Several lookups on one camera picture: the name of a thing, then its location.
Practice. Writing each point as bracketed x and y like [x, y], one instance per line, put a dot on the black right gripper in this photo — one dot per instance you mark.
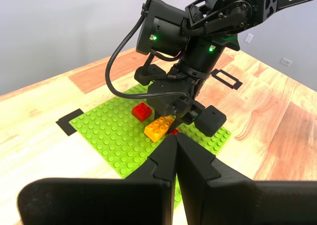
[166, 93]

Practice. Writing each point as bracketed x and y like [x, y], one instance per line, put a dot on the black tape rectangle outline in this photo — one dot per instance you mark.
[236, 84]

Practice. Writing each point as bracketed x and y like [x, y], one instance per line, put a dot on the green studded baseplate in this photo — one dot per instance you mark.
[111, 135]

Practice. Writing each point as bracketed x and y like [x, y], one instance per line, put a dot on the white wall outlet plate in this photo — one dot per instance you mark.
[286, 62]

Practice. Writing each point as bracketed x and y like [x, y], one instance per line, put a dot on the yellow two-by-four brick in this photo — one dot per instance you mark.
[156, 130]

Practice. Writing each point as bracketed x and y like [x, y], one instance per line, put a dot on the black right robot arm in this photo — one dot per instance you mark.
[235, 9]

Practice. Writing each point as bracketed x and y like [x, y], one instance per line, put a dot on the red two-by-two brick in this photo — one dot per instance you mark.
[140, 112]
[174, 131]

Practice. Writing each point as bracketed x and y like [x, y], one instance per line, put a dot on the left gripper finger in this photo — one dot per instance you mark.
[99, 202]
[247, 202]

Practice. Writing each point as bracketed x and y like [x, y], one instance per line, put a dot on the white wall switch plate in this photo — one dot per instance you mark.
[249, 38]

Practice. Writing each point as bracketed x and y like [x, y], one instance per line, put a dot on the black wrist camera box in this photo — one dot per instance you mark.
[182, 108]

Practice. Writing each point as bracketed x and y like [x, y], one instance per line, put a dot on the black tape corner mark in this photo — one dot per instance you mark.
[65, 123]

